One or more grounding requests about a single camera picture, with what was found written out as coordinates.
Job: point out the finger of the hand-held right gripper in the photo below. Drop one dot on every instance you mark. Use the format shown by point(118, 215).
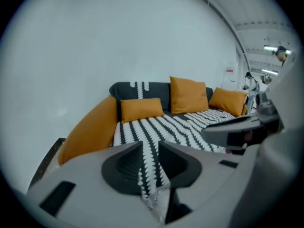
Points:
point(218, 134)

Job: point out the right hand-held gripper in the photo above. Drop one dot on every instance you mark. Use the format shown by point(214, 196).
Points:
point(289, 98)

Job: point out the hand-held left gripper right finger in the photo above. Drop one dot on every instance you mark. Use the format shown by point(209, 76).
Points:
point(209, 167)

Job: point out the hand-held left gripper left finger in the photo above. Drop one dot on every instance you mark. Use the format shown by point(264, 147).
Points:
point(90, 174)

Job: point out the wide orange cushion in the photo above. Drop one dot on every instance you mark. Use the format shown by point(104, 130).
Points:
point(228, 101)

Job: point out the tall square orange cushion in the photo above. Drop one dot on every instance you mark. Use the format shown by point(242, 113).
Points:
point(188, 95)

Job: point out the mustard orange rectangular pillow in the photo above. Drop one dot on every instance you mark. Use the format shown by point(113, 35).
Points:
point(141, 109)

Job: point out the black white striped blanket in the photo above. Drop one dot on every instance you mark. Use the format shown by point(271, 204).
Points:
point(171, 132)

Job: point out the long ceiling light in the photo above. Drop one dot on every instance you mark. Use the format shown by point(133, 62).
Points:
point(269, 47)
point(269, 70)

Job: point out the red white wall sign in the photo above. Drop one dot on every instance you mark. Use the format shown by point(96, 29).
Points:
point(229, 70)

